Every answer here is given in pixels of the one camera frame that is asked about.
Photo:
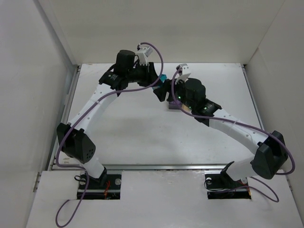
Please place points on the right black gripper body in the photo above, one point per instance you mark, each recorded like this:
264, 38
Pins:
170, 90

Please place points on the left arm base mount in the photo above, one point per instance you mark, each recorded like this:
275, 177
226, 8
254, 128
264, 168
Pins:
110, 190

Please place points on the aluminium rail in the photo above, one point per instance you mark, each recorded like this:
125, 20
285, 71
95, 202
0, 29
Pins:
163, 167

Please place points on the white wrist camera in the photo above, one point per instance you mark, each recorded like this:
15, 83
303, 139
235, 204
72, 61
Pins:
143, 54
183, 71

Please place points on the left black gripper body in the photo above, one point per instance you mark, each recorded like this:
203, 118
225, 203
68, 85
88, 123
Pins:
149, 71

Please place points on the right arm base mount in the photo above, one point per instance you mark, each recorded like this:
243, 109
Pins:
222, 187

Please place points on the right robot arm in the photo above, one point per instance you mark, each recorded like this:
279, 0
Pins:
268, 153

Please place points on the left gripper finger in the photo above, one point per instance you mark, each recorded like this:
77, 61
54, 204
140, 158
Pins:
151, 73
146, 82

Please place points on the grey transparent container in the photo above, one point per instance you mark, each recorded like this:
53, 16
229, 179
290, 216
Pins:
172, 105

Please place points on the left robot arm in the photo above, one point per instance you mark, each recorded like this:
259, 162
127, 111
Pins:
74, 136

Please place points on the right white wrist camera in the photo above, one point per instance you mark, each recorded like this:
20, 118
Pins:
183, 71

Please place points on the teal lego brick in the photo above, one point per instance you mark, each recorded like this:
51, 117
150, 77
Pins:
161, 80

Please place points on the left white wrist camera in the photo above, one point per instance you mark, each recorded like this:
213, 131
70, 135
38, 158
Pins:
143, 54

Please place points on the orange transparent container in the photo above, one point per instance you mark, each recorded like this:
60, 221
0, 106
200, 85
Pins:
185, 108

